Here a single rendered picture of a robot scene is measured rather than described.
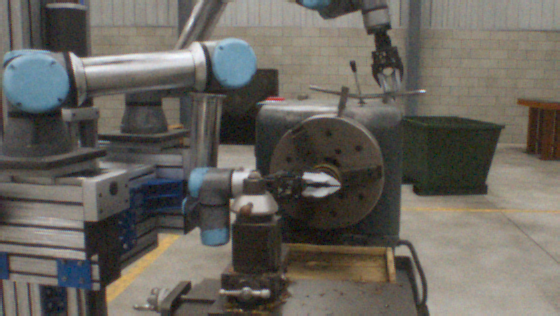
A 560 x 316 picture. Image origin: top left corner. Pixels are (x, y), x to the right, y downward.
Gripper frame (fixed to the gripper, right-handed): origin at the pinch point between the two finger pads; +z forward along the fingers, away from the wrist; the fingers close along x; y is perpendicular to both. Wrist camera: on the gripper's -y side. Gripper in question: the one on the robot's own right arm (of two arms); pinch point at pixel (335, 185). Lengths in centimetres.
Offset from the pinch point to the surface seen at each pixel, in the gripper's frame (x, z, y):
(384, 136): 8.9, 12.5, -30.5
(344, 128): 12.5, 1.3, -15.0
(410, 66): 50, 91, -1001
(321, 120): 14.5, -4.9, -14.9
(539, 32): 127, 363, -1036
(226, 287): -8.5, -14.9, 45.8
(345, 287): -11.1, 4.5, 37.0
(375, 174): 0.9, 9.9, -11.0
